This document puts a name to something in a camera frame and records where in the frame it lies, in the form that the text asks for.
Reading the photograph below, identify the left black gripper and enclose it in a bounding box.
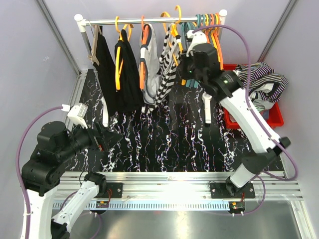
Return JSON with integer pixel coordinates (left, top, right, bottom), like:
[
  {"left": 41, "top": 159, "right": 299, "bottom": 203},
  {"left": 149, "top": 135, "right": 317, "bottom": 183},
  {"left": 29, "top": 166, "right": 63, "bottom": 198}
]
[{"left": 57, "top": 118, "right": 123, "bottom": 161}]

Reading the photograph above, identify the orange hanger with white top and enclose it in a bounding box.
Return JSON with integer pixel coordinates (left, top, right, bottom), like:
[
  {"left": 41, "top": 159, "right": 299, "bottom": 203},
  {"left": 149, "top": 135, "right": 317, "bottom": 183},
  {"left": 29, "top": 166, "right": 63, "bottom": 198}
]
[{"left": 140, "top": 15, "right": 149, "bottom": 90}]

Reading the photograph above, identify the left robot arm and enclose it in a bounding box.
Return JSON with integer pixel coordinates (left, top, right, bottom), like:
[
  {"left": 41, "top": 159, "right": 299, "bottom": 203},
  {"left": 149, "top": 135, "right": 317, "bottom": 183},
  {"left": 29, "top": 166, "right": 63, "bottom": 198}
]
[{"left": 21, "top": 121, "right": 123, "bottom": 239}]

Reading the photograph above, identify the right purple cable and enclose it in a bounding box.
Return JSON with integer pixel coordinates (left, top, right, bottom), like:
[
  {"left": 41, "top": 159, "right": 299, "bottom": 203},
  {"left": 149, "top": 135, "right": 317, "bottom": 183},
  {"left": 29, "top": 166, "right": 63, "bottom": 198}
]
[{"left": 191, "top": 24, "right": 299, "bottom": 215}]

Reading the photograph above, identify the beige wooden hanger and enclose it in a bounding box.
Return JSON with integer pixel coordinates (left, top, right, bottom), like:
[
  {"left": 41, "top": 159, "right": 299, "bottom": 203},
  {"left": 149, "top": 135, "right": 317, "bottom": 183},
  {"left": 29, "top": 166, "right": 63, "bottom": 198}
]
[{"left": 88, "top": 25, "right": 102, "bottom": 66}]

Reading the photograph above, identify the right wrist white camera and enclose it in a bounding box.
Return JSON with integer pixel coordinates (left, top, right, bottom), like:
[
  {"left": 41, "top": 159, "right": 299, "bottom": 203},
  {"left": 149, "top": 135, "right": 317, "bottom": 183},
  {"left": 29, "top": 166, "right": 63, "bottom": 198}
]
[{"left": 186, "top": 30, "right": 207, "bottom": 53}]

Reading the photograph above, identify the red plastic bin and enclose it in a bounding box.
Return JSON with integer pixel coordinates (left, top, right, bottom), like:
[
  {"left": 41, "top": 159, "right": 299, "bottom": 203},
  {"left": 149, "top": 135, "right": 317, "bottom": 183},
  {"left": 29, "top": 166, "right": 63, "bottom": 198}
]
[{"left": 220, "top": 64, "right": 285, "bottom": 130}]

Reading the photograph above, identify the purple striped garment pile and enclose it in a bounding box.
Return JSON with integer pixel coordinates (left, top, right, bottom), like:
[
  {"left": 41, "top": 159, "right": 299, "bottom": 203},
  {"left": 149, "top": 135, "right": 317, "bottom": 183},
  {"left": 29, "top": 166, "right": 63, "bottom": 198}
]
[{"left": 249, "top": 62, "right": 289, "bottom": 112}]

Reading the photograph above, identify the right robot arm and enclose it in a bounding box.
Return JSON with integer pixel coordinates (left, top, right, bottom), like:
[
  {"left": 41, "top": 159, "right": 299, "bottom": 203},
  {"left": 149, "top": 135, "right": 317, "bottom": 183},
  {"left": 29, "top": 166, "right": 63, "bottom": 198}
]
[{"left": 178, "top": 43, "right": 291, "bottom": 198}]

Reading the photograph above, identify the teal empty hanger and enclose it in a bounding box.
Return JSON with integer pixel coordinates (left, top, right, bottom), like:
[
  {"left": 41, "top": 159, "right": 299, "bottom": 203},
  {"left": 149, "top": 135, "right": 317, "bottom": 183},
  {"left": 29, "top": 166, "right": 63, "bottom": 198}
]
[
  {"left": 181, "top": 22, "right": 198, "bottom": 88},
  {"left": 186, "top": 14, "right": 201, "bottom": 88}
]

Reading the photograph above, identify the yellow empty hanger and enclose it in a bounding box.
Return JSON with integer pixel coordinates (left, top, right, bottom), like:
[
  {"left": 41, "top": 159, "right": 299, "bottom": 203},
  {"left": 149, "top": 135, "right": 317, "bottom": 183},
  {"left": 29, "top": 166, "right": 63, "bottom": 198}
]
[{"left": 198, "top": 13, "right": 214, "bottom": 37}]

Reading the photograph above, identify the purple cable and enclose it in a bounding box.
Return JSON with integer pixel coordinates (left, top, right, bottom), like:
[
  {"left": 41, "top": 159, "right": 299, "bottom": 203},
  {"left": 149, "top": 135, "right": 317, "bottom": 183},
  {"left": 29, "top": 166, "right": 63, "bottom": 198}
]
[
  {"left": 15, "top": 106, "right": 64, "bottom": 237},
  {"left": 191, "top": 24, "right": 299, "bottom": 215}
]

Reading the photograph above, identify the black garment on beige hanger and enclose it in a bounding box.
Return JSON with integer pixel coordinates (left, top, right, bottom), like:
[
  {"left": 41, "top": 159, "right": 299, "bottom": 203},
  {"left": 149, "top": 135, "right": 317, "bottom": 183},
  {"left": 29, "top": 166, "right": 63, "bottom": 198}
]
[{"left": 94, "top": 34, "right": 118, "bottom": 117}]

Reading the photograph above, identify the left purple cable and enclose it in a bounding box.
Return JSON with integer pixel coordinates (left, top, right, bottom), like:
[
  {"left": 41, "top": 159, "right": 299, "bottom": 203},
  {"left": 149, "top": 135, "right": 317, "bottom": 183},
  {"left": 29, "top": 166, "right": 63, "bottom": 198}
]
[{"left": 15, "top": 106, "right": 64, "bottom": 237}]

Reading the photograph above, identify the aluminium mounting rail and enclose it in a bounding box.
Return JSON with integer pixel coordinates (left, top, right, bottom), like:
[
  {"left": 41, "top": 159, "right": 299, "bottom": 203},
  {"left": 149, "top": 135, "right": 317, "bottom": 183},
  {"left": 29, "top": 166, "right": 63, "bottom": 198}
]
[{"left": 52, "top": 170, "right": 304, "bottom": 212}]

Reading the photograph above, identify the metal clothes rack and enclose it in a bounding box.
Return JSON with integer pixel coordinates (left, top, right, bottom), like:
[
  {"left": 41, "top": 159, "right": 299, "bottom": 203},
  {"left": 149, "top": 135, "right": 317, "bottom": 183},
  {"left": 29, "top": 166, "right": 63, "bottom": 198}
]
[{"left": 74, "top": 9, "right": 228, "bottom": 125}]

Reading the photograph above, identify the wrist white camera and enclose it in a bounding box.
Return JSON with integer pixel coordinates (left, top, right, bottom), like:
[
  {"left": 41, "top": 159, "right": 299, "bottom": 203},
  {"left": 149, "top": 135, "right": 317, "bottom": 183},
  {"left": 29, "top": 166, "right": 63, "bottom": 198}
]
[
  {"left": 186, "top": 30, "right": 207, "bottom": 53},
  {"left": 61, "top": 103, "right": 88, "bottom": 129}
]

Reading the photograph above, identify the orange empty hanger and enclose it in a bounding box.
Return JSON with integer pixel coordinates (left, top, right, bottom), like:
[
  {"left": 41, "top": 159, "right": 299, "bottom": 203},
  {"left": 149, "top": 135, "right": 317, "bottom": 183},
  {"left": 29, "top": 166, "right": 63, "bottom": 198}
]
[
  {"left": 206, "top": 13, "right": 218, "bottom": 48},
  {"left": 214, "top": 13, "right": 224, "bottom": 70}
]

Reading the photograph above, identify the black marble patterned mat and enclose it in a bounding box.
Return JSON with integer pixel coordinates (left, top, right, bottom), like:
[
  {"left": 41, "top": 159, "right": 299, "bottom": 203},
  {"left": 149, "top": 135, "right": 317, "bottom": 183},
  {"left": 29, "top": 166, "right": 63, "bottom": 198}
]
[{"left": 62, "top": 68, "right": 285, "bottom": 173}]

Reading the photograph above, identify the white tank top navy trim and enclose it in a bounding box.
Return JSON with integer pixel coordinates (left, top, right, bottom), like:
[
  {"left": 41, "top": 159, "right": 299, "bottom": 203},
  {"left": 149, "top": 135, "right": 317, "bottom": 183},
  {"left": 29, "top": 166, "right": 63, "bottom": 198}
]
[{"left": 139, "top": 24, "right": 160, "bottom": 106}]

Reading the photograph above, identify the black white striped tank top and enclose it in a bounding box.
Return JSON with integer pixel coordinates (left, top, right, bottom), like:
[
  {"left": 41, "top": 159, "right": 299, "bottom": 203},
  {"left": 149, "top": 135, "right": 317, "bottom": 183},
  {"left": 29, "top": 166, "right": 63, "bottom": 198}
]
[{"left": 155, "top": 23, "right": 182, "bottom": 108}]

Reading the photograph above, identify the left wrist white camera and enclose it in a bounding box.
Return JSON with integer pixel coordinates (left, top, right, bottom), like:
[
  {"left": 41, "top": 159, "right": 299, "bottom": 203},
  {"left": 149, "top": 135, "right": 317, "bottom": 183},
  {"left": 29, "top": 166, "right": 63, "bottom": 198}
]
[{"left": 61, "top": 103, "right": 88, "bottom": 129}]

